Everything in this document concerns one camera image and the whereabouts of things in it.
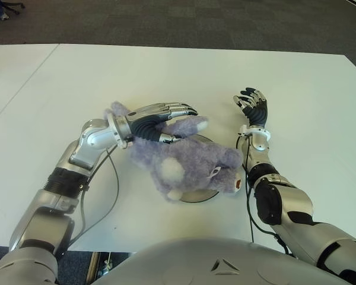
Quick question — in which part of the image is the white plate black rim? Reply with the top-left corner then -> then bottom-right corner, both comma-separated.
177,134 -> 226,204

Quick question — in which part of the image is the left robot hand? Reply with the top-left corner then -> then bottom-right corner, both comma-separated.
125,102 -> 199,145

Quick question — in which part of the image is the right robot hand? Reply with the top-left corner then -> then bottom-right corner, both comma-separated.
233,87 -> 269,129

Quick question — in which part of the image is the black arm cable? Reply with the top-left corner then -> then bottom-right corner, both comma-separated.
236,135 -> 291,256
66,148 -> 121,247

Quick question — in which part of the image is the grey robot torso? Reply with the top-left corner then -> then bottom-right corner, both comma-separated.
91,236 -> 345,285

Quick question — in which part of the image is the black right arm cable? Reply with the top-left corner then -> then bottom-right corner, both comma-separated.
236,135 -> 291,256

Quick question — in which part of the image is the black office chair base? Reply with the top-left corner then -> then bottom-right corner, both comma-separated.
1,0 -> 26,14

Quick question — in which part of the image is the purple plush bunny doll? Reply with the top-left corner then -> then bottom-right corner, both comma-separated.
103,101 -> 244,202

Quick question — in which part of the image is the metal table leg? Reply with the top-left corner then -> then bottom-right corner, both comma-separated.
85,252 -> 101,280

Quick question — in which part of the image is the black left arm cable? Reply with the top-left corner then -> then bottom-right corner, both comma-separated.
66,148 -> 121,247

